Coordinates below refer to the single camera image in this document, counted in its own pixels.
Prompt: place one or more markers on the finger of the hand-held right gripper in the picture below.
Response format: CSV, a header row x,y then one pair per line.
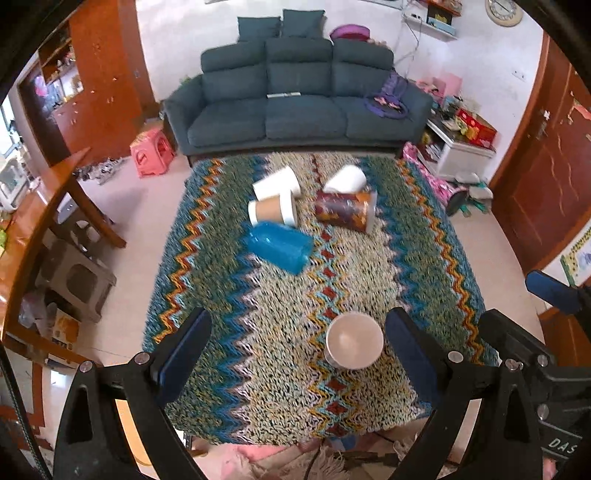
x,y
551,288
517,337

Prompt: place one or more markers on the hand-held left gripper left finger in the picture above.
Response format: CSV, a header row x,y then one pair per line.
x,y
184,355

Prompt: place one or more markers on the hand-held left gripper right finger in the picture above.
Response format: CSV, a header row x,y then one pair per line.
x,y
411,355

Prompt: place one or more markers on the beige paper cup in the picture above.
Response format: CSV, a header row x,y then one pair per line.
x,y
354,341

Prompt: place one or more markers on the blue plastic cup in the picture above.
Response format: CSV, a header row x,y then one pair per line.
x,y
277,247

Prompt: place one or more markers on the brown patterned cup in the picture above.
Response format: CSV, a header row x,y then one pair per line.
x,y
346,210

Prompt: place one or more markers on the brown sleeved paper cup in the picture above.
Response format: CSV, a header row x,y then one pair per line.
x,y
272,210

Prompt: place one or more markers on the white paper cup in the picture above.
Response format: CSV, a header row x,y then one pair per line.
x,y
277,182
346,180

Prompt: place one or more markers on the colourful picture board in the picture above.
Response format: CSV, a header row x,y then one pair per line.
x,y
577,261

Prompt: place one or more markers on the zigzag woven rug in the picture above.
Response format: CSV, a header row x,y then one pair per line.
x,y
277,323

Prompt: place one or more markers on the wooden door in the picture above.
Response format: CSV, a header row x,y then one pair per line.
x,y
540,175

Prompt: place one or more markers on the grey plastic stool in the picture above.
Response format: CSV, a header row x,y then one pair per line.
x,y
76,281

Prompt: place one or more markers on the pink fluffy mat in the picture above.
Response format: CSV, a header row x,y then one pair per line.
x,y
258,464

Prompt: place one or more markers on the white side table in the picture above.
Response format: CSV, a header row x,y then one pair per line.
x,y
461,157

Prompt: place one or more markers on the pink patterned blanket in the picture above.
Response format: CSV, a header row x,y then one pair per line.
x,y
431,180

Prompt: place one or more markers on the red cardboard box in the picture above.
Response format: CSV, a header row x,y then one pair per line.
x,y
478,127

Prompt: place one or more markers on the wooden table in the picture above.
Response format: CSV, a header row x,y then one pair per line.
x,y
27,240

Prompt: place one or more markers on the pink plastic stool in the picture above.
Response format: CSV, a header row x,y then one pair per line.
x,y
150,154

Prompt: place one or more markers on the pile of shoes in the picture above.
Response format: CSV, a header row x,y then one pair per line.
x,y
99,170

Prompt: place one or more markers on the pink box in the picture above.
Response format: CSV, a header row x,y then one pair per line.
x,y
445,85

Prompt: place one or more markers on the purple bag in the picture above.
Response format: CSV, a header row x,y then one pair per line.
x,y
390,94

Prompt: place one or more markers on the dark teal sofa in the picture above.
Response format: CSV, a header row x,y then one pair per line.
x,y
300,120

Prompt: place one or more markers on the white flat remote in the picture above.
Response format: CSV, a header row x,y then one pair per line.
x,y
284,94

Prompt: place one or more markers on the wooden cabinet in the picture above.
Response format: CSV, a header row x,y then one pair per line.
x,y
101,69

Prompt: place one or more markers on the purple round cushion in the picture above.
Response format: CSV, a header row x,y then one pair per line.
x,y
350,32

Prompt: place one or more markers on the dark teal cushion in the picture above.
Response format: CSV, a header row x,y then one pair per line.
x,y
258,28
302,23

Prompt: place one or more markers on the round wall clock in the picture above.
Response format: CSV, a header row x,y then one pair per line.
x,y
504,11

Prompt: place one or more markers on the wall shelf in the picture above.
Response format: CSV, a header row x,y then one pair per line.
x,y
436,21

